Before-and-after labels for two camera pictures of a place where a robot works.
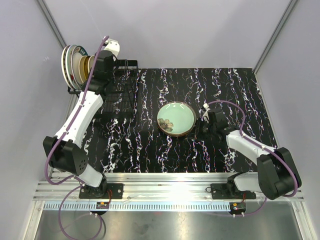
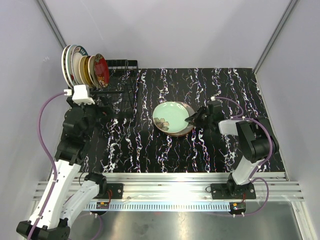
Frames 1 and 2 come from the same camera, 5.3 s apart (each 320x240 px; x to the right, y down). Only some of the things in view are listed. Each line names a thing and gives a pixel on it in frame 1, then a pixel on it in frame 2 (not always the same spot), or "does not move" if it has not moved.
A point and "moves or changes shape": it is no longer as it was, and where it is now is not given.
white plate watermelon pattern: [68, 65] does not move
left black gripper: [113, 62] -> [102, 113]
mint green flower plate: [176, 118] moves or changes shape
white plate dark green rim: [78, 52] does not move
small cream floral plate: [81, 70] does not move
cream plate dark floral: [90, 63] does not move
